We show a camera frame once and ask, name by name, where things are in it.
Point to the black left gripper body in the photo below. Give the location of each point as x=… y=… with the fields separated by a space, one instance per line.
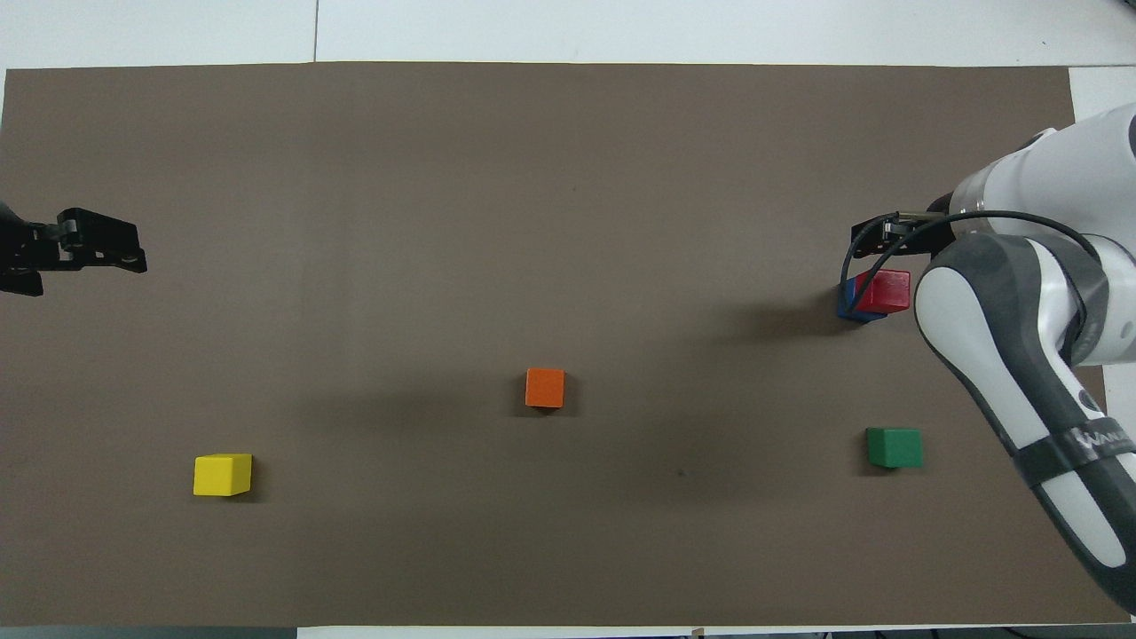
x=22 y=244

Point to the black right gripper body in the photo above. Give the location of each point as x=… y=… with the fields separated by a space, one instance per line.
x=910 y=232

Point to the red wooden block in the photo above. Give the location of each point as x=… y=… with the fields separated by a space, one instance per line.
x=887 y=291

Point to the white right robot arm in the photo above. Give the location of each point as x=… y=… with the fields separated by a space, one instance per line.
x=1038 y=355

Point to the blue wooden block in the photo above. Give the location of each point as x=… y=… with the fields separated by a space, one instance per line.
x=845 y=306

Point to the green wooden block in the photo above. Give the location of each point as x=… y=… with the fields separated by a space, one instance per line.
x=895 y=448

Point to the yellow wooden block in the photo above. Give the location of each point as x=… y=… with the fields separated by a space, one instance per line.
x=222 y=475

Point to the orange wooden block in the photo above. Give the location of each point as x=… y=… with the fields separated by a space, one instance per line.
x=545 y=388

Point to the brown paper mat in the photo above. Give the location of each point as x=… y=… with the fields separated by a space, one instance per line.
x=532 y=222

